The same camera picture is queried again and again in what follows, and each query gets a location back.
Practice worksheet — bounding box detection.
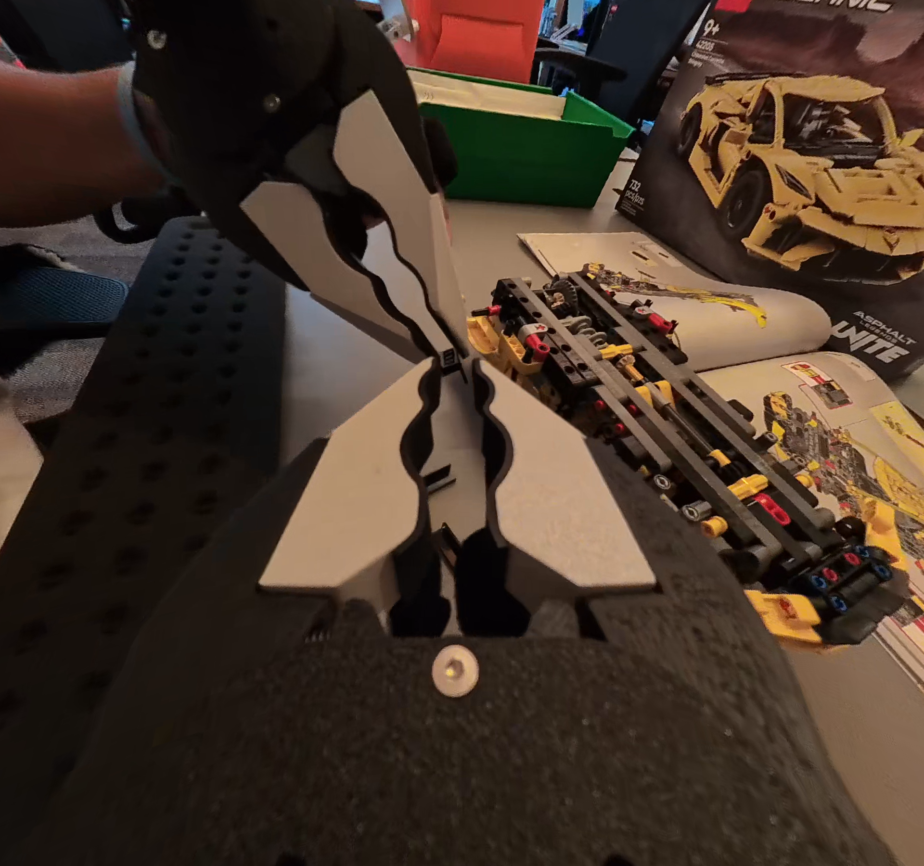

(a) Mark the green plastic bin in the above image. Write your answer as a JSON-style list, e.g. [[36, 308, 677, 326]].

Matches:
[[406, 67, 638, 212]]

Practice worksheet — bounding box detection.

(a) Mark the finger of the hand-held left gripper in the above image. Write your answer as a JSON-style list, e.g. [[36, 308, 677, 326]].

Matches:
[[332, 90, 470, 360], [240, 180, 443, 364]]

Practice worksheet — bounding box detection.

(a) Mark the instruction booklet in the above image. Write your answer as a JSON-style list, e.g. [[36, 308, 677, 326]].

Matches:
[[518, 231, 924, 695]]

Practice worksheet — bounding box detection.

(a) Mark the red chair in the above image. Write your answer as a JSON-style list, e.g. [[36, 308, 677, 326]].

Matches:
[[392, 0, 554, 85]]

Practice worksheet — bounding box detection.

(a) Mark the yellow toy brick car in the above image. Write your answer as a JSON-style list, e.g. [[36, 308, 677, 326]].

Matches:
[[465, 270, 912, 648]]

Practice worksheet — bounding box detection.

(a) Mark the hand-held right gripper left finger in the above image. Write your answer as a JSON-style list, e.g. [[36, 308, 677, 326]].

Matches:
[[258, 358, 453, 637]]

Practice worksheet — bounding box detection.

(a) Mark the thin grey bracelet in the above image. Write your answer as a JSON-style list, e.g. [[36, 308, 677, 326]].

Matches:
[[115, 61, 168, 185]]

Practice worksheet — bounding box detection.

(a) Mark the black office chair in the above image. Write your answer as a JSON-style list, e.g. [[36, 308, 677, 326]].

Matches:
[[0, 244, 132, 380], [533, 0, 732, 132]]

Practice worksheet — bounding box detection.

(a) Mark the dark perforated panel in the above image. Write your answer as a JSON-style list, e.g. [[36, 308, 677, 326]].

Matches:
[[0, 216, 291, 816]]

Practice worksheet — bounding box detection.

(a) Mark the dark toy car box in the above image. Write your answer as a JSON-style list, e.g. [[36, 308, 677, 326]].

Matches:
[[614, 0, 924, 385]]

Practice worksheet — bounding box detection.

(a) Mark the person's left forearm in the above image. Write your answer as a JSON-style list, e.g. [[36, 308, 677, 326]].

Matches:
[[0, 61, 168, 229]]

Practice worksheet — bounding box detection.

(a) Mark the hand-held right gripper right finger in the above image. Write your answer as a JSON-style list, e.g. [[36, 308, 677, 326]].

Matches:
[[457, 359, 658, 637]]

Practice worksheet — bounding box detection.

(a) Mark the grey desk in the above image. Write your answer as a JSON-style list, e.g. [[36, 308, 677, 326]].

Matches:
[[282, 152, 924, 866]]

